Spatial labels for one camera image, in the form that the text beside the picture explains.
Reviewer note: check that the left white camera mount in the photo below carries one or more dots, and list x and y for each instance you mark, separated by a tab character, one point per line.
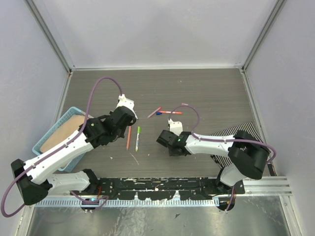
125	102

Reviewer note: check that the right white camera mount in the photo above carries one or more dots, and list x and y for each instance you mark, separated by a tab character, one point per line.
175	127

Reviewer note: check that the light blue plastic basket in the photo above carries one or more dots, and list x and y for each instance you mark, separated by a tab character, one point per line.
59	137

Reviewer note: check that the pink highlighter pen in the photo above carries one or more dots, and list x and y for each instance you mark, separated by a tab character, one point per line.
154	112

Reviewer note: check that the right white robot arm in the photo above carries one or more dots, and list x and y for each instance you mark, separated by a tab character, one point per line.
228	176

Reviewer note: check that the orange white marker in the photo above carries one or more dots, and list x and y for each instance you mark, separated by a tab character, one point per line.
169	112

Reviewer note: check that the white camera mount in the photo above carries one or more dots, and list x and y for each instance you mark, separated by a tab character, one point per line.
175	127
125	102

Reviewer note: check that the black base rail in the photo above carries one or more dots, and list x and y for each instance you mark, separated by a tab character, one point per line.
188	188

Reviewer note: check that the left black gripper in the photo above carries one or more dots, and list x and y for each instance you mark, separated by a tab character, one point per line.
122	134

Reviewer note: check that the orange slim pen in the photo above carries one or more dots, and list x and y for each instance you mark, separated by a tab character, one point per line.
128	138

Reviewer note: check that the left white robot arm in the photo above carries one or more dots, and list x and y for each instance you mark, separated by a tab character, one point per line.
36	178

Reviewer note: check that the white marker lime end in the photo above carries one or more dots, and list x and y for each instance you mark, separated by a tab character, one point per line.
137	138

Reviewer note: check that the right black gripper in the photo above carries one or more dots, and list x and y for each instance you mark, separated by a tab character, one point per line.
172	153

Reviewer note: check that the striped black white cloth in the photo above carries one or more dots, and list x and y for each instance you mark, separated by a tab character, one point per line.
245	148

